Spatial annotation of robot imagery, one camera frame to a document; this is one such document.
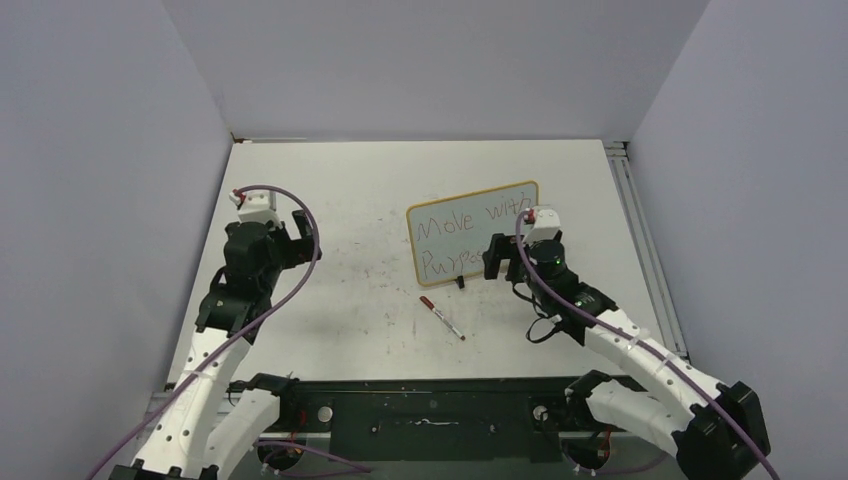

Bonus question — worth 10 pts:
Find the red capped whiteboard marker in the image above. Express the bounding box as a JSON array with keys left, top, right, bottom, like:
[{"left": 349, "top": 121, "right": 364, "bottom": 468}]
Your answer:
[{"left": 419, "top": 295, "right": 466, "bottom": 341}]

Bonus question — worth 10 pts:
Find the aluminium frame rail right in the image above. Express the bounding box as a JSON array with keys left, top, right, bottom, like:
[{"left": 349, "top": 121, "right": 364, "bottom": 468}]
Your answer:
[{"left": 604, "top": 141, "right": 689, "bottom": 360}]

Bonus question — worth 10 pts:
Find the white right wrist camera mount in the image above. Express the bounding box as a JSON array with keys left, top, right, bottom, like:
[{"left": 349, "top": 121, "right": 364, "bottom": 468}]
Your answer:
[{"left": 522, "top": 206, "right": 562, "bottom": 245}]

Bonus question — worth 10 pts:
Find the yellow framed whiteboard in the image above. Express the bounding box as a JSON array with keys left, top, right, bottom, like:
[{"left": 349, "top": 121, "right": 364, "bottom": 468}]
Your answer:
[{"left": 406, "top": 180, "right": 539, "bottom": 287}]

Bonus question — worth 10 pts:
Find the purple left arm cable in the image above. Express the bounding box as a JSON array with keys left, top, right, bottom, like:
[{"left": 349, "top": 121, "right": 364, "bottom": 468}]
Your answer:
[{"left": 86, "top": 184, "right": 372, "bottom": 480}]

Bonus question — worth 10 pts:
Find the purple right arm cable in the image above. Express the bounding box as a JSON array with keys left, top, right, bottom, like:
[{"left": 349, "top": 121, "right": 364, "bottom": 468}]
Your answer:
[{"left": 515, "top": 210, "right": 783, "bottom": 480}]

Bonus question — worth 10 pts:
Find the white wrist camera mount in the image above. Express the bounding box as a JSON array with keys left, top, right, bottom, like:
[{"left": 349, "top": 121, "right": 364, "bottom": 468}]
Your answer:
[
  {"left": 522, "top": 206, "right": 562, "bottom": 245},
  {"left": 229, "top": 190, "right": 281, "bottom": 229}
]

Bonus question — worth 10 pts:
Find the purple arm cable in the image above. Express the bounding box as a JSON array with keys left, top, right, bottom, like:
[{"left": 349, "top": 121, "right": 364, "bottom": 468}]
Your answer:
[
  {"left": 86, "top": 184, "right": 372, "bottom": 480},
  {"left": 515, "top": 210, "right": 783, "bottom": 480}
]

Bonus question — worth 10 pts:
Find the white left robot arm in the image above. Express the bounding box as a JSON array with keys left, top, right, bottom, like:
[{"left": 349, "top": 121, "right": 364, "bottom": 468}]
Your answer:
[{"left": 109, "top": 208, "right": 321, "bottom": 479}]

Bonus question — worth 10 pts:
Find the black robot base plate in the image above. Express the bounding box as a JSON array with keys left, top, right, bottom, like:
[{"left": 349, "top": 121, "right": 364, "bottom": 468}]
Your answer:
[{"left": 266, "top": 377, "right": 607, "bottom": 463}]

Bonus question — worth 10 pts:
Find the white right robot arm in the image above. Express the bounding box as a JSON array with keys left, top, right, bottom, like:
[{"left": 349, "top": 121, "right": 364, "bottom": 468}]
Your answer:
[{"left": 483, "top": 234, "right": 779, "bottom": 479}]

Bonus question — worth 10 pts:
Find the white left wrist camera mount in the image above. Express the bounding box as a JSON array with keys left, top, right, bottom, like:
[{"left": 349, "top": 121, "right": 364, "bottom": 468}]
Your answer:
[{"left": 229, "top": 190, "right": 281, "bottom": 229}]

